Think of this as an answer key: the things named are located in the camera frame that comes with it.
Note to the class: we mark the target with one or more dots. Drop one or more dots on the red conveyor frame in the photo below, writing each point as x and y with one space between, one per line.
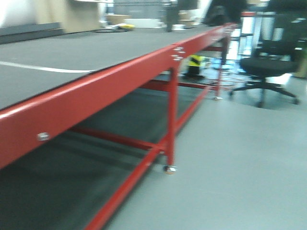
70 156

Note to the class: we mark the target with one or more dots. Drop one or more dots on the dark grey conveyor back rail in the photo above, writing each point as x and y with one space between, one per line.
29 32

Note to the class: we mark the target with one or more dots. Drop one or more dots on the yellow black striped post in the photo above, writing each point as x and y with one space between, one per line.
194 66

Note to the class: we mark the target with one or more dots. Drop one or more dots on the yellow object on belt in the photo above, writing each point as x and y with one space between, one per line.
125 26

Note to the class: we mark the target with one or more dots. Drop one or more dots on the cardboard box with black print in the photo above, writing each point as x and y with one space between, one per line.
72 15

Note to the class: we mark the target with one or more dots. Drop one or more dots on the black conveyor belt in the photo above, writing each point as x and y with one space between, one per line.
32 67

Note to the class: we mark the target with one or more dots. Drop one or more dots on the black office chair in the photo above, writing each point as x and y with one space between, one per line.
276 52

